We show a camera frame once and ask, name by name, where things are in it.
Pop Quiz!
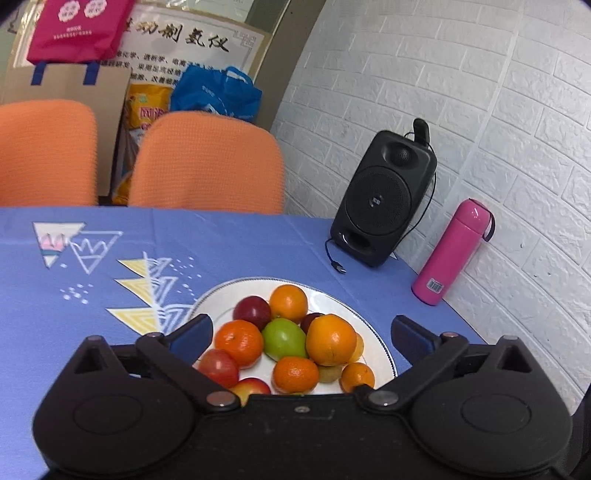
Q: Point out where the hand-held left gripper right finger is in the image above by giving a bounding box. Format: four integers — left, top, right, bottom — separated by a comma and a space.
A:
367, 315, 536, 412

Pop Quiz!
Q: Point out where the tangerine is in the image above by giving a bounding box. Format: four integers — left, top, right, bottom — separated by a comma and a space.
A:
215, 320, 264, 369
341, 362, 376, 393
272, 356, 321, 395

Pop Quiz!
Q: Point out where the orange chair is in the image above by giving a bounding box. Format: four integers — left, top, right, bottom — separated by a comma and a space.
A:
0, 100, 99, 208
128, 112, 286, 216

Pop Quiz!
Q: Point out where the thin black microphone cord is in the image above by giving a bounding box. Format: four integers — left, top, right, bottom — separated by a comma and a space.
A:
398, 133, 438, 241

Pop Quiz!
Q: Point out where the blue plastic bag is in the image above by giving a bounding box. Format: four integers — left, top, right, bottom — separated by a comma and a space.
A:
169, 65, 263, 124

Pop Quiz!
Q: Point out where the calligraphy wall poster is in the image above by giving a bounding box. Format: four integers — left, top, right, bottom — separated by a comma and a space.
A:
99, 4, 267, 89

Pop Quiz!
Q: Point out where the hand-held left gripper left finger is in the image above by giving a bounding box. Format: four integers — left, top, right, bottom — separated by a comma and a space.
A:
69, 314, 242, 413

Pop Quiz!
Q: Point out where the red yellow nectarine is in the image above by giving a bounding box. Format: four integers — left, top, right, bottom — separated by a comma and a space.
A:
198, 349, 240, 389
228, 377, 272, 407

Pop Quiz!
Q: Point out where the magenta tote bag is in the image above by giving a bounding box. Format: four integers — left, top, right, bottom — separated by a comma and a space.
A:
26, 0, 137, 66

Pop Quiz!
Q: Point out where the yellow snack packet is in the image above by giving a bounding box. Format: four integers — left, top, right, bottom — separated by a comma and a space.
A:
111, 83, 174, 206

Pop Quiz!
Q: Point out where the white plate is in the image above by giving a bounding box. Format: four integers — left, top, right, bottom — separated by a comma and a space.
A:
185, 277, 398, 398

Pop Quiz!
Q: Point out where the black plug cable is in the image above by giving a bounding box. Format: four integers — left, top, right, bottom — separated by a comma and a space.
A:
325, 237, 347, 277

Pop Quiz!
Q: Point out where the blue printed tablecloth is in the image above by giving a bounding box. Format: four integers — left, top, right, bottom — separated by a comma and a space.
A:
0, 206, 490, 476

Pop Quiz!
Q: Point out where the green jujube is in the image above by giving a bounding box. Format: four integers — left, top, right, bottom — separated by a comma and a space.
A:
262, 318, 309, 362

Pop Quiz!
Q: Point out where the pink bottle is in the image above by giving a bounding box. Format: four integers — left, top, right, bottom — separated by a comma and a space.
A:
411, 198, 496, 306

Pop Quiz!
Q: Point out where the brown paper bag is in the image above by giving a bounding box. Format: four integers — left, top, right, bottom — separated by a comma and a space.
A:
0, 60, 134, 199

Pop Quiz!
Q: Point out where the black speaker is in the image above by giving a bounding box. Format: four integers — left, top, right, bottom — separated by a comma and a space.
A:
329, 130, 438, 269

